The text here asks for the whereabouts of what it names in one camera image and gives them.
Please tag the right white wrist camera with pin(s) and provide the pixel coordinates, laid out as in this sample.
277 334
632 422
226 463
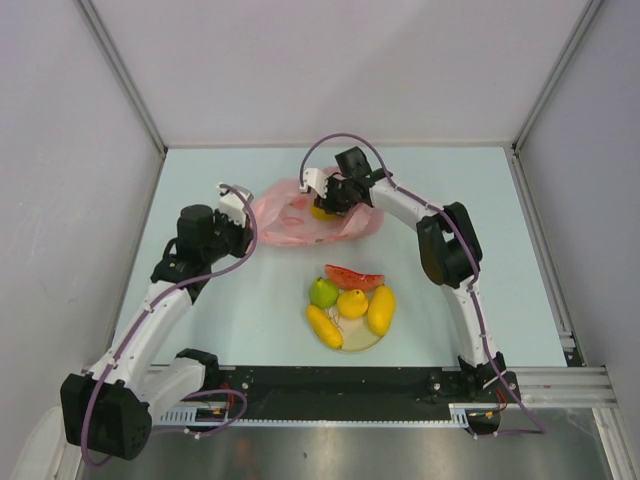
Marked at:
314 180

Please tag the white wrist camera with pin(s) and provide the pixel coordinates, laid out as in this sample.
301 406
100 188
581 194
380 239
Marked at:
233 201
314 180

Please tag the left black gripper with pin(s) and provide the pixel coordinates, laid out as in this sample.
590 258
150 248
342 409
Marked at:
244 235

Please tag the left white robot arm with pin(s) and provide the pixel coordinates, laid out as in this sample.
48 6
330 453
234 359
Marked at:
110 410

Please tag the red watermelon slice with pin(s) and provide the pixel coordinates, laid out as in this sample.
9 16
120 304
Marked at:
347 279

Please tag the yellow fake mango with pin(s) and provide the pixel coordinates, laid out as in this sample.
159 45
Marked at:
381 310

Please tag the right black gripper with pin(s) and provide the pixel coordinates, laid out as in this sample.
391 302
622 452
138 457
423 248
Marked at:
329 204

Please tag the yellow fake fruit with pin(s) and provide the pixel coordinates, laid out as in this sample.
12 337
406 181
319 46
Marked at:
325 330

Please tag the round cream plate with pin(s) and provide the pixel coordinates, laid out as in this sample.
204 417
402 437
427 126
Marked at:
355 332

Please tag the green fake pear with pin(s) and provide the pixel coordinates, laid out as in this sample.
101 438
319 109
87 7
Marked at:
323 293

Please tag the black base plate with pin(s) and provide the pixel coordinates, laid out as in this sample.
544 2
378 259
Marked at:
346 394

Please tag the pink plastic bag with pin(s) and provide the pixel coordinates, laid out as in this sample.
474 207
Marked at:
284 219

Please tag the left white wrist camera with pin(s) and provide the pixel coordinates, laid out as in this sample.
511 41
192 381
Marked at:
233 201

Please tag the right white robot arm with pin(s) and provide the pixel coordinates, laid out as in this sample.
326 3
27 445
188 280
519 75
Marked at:
450 256

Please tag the white slotted cable duct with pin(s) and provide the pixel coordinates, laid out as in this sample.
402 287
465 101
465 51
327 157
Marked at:
207 416

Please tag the yellow fake lemon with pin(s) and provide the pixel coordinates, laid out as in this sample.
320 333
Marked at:
352 304

